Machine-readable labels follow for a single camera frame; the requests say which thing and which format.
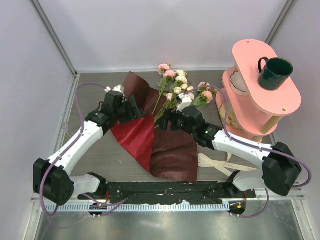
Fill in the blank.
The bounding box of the red wrapping paper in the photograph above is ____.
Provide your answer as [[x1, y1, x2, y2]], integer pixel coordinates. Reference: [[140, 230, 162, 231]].
[[111, 72, 198, 183]]

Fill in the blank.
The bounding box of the pink rose flower bunch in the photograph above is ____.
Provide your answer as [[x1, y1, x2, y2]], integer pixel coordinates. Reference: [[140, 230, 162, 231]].
[[152, 63, 213, 121]]

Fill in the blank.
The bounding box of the cream printed ribbon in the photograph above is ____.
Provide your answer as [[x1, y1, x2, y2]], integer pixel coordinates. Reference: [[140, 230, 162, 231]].
[[197, 153, 257, 177]]

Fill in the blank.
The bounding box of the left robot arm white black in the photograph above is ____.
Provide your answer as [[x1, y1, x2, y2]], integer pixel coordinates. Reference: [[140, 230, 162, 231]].
[[33, 90, 143, 206]]

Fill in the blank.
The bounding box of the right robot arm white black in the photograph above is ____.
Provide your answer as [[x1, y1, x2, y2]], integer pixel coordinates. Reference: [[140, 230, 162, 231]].
[[156, 106, 302, 197]]

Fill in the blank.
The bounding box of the clear glass vase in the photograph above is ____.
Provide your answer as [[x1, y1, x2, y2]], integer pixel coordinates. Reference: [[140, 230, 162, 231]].
[[61, 121, 69, 131]]

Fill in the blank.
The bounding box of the white bowl on shelf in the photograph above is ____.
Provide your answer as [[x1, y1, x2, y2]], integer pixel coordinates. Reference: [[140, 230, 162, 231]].
[[230, 71, 249, 96]]

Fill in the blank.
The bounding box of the pink three-tier wooden shelf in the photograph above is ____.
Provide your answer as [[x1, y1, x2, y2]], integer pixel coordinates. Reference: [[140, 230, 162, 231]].
[[215, 39, 302, 142]]

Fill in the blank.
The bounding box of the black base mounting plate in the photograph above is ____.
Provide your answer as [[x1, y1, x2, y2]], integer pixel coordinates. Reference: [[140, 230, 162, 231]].
[[88, 181, 256, 205]]

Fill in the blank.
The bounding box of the dark green mug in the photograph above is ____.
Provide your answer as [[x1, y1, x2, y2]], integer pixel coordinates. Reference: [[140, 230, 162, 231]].
[[257, 57, 294, 91]]

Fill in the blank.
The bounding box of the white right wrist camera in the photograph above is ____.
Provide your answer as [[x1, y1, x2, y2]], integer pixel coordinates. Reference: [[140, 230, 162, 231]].
[[176, 93, 192, 112]]

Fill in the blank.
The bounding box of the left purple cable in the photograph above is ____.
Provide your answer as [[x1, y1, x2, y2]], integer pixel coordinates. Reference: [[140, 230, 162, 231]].
[[39, 82, 129, 230]]

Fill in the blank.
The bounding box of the white slotted cable duct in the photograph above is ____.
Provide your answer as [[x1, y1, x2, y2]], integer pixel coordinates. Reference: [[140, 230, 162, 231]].
[[57, 201, 230, 213]]

